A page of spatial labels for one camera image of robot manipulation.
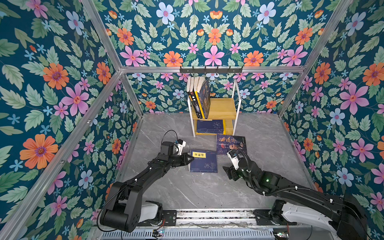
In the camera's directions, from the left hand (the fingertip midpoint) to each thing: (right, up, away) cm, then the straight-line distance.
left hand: (195, 155), depth 83 cm
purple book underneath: (+21, +5, +18) cm, 28 cm away
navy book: (+5, -5, +6) cm, 9 cm away
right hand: (+18, -3, -4) cm, 19 cm away
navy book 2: (+9, +16, +19) cm, 27 cm away
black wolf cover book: (0, +29, -2) cm, 29 cm away
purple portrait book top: (+6, +33, +2) cm, 33 cm away
